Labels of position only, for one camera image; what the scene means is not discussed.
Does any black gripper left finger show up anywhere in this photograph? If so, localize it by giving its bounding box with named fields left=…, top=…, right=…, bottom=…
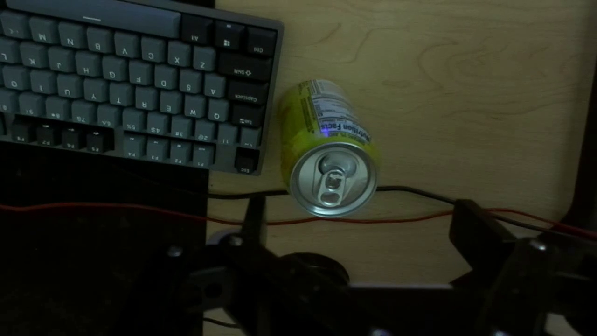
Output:
left=124, top=193, right=327, bottom=336

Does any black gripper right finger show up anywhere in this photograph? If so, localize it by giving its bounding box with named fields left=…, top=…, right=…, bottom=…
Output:
left=447, top=197, right=597, bottom=336

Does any yellow green soda can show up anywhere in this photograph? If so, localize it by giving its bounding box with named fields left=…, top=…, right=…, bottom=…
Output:
left=277, top=76, right=381, bottom=218

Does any black desk mat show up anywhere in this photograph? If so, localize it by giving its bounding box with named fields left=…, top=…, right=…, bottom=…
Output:
left=0, top=137, right=212, bottom=336

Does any grey mechanical keyboard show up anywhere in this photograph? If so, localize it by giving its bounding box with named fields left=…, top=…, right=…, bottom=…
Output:
left=0, top=0, right=286, bottom=177

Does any black table cable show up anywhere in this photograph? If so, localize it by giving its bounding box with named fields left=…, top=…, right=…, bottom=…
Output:
left=208, top=182, right=597, bottom=242

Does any orange table cable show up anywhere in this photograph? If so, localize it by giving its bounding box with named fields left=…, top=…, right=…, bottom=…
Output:
left=0, top=201, right=597, bottom=242

